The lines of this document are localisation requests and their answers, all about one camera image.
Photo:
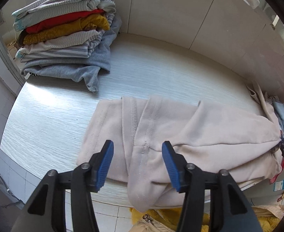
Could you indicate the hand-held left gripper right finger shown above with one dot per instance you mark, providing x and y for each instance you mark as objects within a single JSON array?
[{"x": 171, "y": 168}]

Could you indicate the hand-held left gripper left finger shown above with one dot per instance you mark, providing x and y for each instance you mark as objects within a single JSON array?
[{"x": 105, "y": 165}]

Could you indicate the beige pants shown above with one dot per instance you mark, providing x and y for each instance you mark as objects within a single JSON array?
[{"x": 192, "y": 135}]

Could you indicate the person's yellow fleece pants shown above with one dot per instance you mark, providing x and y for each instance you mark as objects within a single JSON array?
[{"x": 168, "y": 215}]

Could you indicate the light blue garment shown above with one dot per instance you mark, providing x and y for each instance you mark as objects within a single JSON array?
[{"x": 283, "y": 116}]

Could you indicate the white appliance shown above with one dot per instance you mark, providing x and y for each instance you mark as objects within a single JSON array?
[{"x": 265, "y": 194}]

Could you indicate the person's beige puffer jacket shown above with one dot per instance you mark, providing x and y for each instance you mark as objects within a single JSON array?
[{"x": 154, "y": 224}]

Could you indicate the grey mesh screen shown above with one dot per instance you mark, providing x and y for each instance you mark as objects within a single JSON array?
[{"x": 1, "y": 191}]

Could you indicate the stack of folded clothes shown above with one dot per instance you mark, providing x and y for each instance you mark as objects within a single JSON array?
[{"x": 67, "y": 38}]

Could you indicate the white power strip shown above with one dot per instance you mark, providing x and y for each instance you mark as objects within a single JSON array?
[{"x": 12, "y": 47}]

